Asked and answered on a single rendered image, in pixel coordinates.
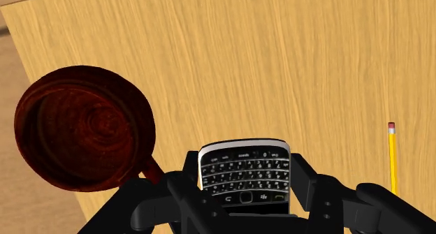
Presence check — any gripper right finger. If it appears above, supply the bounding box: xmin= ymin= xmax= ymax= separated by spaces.
xmin=289 ymin=152 xmax=436 ymax=234

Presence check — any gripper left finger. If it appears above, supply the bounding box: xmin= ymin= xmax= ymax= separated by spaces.
xmin=77 ymin=150 xmax=236 ymax=234

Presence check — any black keyboard phone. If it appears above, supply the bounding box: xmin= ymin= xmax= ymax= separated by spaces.
xmin=198 ymin=138 xmax=291 ymax=215

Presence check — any yellow pencil with red eraser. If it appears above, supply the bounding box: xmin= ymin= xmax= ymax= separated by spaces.
xmin=387 ymin=122 xmax=400 ymax=197

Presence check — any dark red rusty pan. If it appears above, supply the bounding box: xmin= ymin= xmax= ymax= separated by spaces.
xmin=13 ymin=65 xmax=166 ymax=193

